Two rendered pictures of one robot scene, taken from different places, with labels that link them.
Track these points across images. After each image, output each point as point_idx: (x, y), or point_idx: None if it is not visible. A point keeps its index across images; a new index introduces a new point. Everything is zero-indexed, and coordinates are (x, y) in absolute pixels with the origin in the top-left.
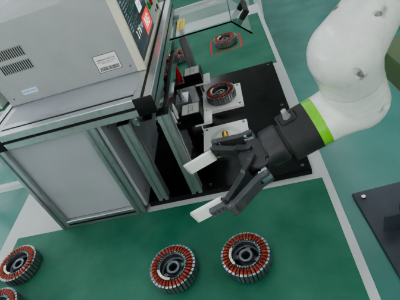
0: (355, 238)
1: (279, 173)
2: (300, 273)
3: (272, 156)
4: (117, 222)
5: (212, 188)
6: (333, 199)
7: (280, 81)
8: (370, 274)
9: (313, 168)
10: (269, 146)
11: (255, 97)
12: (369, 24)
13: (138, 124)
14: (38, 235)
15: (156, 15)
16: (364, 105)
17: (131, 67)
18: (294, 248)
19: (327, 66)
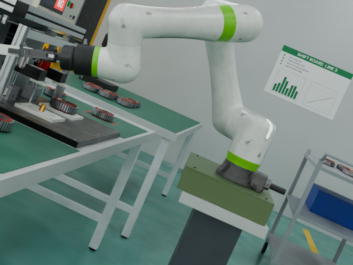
0: (66, 159)
1: (55, 131)
2: (18, 141)
3: (62, 53)
4: None
5: (4, 108)
6: (74, 154)
7: (112, 139)
8: (56, 162)
9: (79, 149)
10: (65, 48)
11: (84, 124)
12: (139, 10)
13: (4, 23)
14: None
15: (68, 18)
16: (119, 51)
17: (29, 0)
18: (26, 140)
19: (113, 12)
